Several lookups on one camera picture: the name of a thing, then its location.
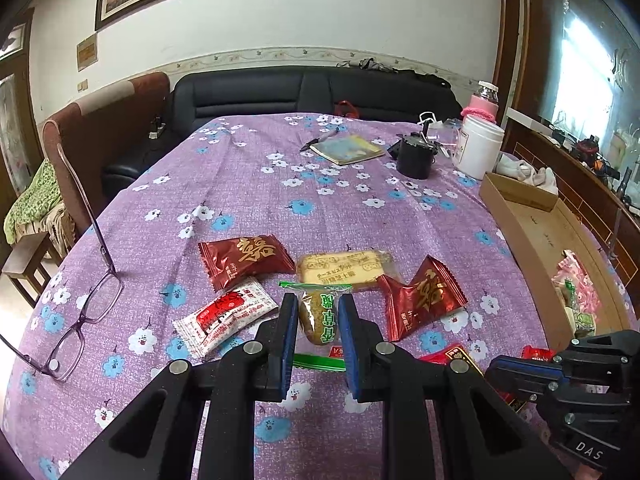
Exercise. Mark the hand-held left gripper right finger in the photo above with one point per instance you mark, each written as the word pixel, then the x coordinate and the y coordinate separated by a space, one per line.
pixel 350 345

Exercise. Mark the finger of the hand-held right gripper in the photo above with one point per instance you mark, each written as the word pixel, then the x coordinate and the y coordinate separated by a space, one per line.
pixel 515 370
pixel 525 394

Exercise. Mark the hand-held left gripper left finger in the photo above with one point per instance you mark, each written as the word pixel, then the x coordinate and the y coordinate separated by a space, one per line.
pixel 287 340

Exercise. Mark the small bright red packet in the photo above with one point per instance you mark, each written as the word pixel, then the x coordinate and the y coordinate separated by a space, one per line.
pixel 537 353

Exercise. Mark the green pastry packet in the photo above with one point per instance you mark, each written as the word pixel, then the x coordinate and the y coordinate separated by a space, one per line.
pixel 317 317

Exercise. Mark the red packet with gold label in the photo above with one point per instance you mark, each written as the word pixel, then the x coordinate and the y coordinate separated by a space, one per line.
pixel 452 352

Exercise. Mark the white and red snack packet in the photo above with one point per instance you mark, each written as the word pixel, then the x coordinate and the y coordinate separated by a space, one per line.
pixel 225 312

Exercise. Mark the beige biscuit packet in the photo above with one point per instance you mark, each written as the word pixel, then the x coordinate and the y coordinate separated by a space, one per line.
pixel 345 267

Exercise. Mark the dark red snack packet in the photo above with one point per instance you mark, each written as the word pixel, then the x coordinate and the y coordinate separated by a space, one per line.
pixel 245 260
pixel 425 297

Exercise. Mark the pile of mixed snack packets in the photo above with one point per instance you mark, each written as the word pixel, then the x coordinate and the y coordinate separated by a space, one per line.
pixel 575 285

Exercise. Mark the shallow cardboard box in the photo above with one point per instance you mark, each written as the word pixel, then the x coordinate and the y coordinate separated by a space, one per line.
pixel 540 230

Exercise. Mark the purple-framed eyeglasses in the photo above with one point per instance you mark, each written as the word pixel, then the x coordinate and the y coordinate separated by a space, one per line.
pixel 97 300

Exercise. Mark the black cup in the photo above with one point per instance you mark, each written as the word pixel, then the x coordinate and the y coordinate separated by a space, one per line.
pixel 414 160

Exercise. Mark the yellow notebook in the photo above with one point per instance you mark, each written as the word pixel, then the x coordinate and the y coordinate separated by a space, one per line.
pixel 350 149

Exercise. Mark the wooden sideboard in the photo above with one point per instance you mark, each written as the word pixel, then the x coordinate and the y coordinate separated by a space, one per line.
pixel 565 180

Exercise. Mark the white crumpled cloth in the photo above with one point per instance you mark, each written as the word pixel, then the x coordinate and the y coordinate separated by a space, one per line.
pixel 530 172

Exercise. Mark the black pen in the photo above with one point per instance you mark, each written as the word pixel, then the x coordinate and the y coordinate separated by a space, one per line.
pixel 320 138

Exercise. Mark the white plastic jar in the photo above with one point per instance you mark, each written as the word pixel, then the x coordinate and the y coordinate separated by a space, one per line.
pixel 477 150

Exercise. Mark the clear glass cup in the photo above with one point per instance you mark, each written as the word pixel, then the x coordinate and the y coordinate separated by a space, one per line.
pixel 445 137

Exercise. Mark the small red black object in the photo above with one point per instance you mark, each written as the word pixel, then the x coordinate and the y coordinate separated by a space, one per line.
pixel 589 149

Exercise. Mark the red bag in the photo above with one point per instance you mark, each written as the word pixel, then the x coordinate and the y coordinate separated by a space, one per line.
pixel 346 110

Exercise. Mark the black leather sofa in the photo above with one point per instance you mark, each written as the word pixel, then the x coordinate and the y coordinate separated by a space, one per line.
pixel 240 92

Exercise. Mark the pink sleeved bottle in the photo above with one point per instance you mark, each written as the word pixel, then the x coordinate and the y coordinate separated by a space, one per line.
pixel 482 107

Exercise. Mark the brown armchair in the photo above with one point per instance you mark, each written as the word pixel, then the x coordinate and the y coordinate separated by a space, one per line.
pixel 100 145

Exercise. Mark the wooden stool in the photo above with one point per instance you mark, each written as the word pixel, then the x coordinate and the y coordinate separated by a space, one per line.
pixel 27 255

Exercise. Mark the dark clothes on sofa back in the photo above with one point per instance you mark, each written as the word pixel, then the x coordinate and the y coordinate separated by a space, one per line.
pixel 370 63

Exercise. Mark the green patterned cloth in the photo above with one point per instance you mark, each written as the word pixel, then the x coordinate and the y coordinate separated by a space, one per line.
pixel 35 200

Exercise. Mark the etched glass mirror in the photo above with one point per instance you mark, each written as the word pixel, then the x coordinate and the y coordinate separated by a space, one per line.
pixel 590 60

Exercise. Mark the wall socket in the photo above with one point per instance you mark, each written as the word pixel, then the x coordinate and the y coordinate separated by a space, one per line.
pixel 83 85

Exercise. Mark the small wall plaque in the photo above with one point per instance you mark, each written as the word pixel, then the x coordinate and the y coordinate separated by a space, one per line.
pixel 86 51

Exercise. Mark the dark framed wall picture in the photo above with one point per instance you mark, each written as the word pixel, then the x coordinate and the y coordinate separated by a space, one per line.
pixel 12 40

